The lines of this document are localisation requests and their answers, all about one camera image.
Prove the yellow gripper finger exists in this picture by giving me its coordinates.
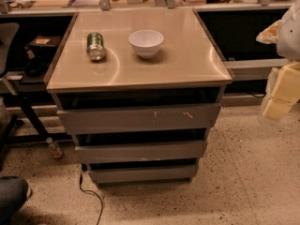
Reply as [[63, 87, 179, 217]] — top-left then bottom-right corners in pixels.
[[262, 62, 300, 121]]

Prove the grey top drawer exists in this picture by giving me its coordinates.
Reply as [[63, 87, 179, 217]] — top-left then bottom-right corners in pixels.
[[57, 103, 220, 135]]

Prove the grey drawer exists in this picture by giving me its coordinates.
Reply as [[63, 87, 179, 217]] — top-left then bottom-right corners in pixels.
[[75, 140, 207, 163], [87, 165, 199, 184], [57, 103, 220, 135]]

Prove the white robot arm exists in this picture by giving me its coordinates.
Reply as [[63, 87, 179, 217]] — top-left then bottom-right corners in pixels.
[[256, 0, 300, 121]]

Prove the grey middle drawer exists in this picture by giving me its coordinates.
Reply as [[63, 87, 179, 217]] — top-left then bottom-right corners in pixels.
[[75, 140, 207, 163]]

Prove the grey bottom drawer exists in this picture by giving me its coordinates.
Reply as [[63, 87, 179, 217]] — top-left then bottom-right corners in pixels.
[[87, 165, 199, 184]]

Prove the grey drawer cabinet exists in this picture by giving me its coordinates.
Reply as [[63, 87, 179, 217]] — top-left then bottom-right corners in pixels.
[[47, 8, 232, 170]]

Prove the white bowl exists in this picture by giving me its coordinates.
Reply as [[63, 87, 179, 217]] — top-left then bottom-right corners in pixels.
[[128, 30, 164, 58]]

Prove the green soda can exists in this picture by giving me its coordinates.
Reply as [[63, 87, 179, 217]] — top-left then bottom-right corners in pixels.
[[86, 32, 106, 61]]

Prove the small plastic bottle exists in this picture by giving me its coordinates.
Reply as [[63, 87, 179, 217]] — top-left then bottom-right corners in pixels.
[[46, 137, 64, 158]]

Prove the black box with label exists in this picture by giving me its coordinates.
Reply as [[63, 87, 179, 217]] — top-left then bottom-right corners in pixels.
[[27, 36, 62, 60]]

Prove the person's leg in jeans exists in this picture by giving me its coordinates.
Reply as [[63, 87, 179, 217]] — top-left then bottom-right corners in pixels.
[[0, 176, 29, 225]]

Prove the black power cable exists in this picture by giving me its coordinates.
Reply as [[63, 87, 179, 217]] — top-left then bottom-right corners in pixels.
[[78, 163, 105, 225]]

